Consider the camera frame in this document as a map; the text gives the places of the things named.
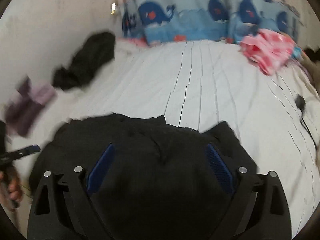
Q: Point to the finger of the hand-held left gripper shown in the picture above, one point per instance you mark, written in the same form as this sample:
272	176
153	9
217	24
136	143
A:
25	151

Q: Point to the pink patterned cloth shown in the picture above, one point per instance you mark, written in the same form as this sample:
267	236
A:
270	47

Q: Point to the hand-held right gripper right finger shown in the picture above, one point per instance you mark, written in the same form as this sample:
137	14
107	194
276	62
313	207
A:
220	170

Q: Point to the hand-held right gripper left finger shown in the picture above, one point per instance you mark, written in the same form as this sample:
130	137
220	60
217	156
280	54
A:
100	170

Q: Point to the dark cloth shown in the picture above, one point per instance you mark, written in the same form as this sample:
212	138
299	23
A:
314	52

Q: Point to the crumpled black garment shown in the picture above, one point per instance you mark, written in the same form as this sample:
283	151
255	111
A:
85	62

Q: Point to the person's left hand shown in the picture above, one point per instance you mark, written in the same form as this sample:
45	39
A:
15	187

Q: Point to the black puffer jacket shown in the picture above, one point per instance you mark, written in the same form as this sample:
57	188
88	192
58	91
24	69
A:
155	160

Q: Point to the plain pink cloth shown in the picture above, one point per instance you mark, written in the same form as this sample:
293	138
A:
133	42

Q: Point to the white striped bed sheet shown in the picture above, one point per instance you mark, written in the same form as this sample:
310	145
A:
212	87

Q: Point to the purple and grey garment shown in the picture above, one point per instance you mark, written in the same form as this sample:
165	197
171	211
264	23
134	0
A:
27	105

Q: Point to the blue whale print bed bumper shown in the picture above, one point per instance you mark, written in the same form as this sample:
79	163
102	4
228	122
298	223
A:
185	20

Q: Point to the beige fuzzy garment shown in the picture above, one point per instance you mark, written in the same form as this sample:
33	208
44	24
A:
312	67

